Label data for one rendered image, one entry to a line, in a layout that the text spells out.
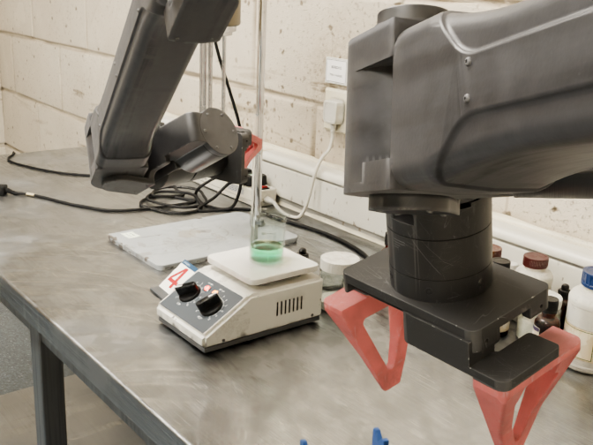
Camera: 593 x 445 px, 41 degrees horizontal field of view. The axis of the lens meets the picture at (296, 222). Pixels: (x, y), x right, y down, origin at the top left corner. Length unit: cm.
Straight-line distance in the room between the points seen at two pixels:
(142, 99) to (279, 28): 103
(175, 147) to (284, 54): 88
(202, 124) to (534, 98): 67
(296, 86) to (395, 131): 141
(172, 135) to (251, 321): 30
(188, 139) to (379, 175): 57
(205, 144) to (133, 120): 12
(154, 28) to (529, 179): 40
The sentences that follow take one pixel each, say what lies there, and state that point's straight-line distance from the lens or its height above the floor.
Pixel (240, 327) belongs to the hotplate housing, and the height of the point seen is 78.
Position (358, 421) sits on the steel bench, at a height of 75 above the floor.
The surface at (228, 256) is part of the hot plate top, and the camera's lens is 114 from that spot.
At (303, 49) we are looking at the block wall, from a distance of 168.
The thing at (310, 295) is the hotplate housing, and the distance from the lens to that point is 112.
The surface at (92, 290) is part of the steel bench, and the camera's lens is 126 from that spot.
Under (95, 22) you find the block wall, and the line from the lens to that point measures 254.
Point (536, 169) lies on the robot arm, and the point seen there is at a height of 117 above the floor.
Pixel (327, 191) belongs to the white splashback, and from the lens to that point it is 158.
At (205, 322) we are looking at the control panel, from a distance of 105.
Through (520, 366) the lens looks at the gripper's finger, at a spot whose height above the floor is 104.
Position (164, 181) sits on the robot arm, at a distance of 93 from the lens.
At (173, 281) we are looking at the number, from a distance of 124.
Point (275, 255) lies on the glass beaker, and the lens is 110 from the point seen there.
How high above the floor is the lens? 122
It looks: 17 degrees down
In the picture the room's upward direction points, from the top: 2 degrees clockwise
